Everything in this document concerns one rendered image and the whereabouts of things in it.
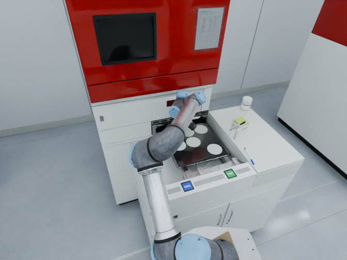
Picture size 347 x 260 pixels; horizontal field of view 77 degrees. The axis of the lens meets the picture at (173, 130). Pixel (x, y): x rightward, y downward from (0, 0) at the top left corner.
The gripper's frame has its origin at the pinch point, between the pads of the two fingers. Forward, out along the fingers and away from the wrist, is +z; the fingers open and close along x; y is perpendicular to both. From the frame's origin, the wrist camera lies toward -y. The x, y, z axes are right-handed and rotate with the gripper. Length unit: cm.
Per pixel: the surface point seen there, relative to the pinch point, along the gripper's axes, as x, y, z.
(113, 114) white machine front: 21.3, 39.8, -17.4
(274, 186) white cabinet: -6, -66, 17
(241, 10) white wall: -218, 29, -39
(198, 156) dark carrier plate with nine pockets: 9.7, -16.3, 1.4
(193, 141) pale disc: -1.5, -8.1, 1.3
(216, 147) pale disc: -4.3, -23.3, 1.4
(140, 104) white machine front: 7.7, 28.2, -21.8
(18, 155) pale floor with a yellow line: 36, 192, 91
